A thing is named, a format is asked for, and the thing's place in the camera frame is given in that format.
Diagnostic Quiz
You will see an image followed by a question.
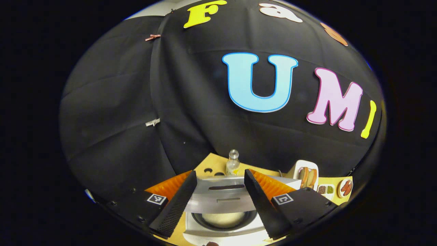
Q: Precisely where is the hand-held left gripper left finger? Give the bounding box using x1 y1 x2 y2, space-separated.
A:
96 170 198 239

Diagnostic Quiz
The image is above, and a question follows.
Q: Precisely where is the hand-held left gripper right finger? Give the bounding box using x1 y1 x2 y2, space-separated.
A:
244 169 338 240

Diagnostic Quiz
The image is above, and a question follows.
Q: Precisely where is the white rice cooker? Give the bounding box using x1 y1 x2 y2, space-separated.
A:
183 176 302 246

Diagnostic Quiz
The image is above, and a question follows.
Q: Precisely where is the small glass bottle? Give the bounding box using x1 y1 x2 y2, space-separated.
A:
226 149 240 176

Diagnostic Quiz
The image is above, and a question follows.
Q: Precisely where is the white toaster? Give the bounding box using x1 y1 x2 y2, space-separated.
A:
294 160 319 191

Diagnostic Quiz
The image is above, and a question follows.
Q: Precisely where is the white divided dish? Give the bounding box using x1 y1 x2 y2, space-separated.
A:
317 184 336 200

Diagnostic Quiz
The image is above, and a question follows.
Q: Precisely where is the white round plate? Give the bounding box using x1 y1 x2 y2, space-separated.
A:
337 178 354 199

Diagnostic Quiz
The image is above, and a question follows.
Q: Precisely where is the black backdrop cloth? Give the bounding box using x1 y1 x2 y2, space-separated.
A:
59 0 386 212

